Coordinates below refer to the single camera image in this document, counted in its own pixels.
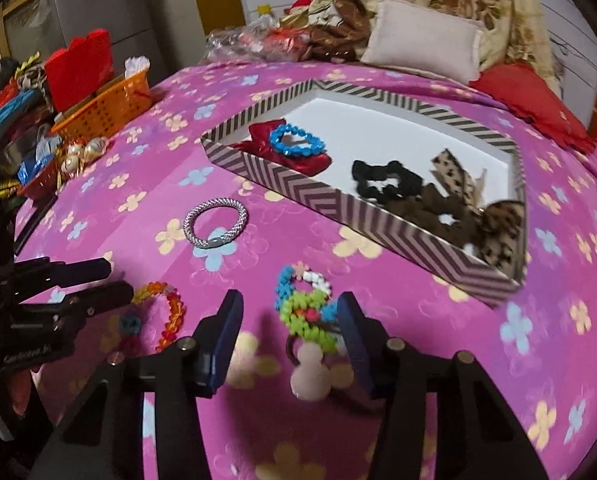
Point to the red paper bag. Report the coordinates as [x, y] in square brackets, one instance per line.
[78, 70]

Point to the person's left hand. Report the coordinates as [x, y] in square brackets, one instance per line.
[1, 391]

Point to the red bow hair clip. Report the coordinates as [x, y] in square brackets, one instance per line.
[258, 135]

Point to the brown patterned cloth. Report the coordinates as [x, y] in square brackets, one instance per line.
[338, 35]

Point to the leopard print bow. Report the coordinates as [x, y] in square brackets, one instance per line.
[453, 170]

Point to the beige pillow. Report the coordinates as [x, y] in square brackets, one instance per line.
[423, 40]

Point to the black scrunchie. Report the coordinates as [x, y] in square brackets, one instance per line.
[363, 170]

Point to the small orange plastic basket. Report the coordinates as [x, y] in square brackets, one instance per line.
[38, 187]

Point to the striped cardboard box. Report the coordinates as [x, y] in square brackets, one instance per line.
[328, 200]

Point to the white round ornament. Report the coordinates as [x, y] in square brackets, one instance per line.
[96, 149]
[69, 166]
[73, 152]

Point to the pink floral bedsheet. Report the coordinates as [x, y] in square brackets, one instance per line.
[428, 360]

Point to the clear plastic bags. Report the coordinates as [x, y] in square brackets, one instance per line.
[238, 40]

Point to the blue foil packet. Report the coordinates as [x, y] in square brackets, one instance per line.
[33, 167]

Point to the leopard print scrunchie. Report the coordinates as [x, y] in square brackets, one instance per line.
[503, 230]

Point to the large orange plastic basket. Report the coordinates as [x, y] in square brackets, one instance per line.
[103, 110]

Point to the grey refrigerator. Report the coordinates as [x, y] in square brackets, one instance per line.
[93, 0]

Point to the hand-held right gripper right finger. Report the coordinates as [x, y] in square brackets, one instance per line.
[358, 345]

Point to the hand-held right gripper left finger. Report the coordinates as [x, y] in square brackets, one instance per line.
[226, 330]

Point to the brown scrunchie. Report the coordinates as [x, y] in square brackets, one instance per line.
[428, 200]

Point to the white tissue paper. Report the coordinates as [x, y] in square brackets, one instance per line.
[137, 65]

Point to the blue plastic object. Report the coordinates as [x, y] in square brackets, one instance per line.
[8, 115]

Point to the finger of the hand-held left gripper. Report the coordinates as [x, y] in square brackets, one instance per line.
[78, 271]
[103, 297]

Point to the red cushion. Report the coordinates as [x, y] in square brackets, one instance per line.
[528, 95]

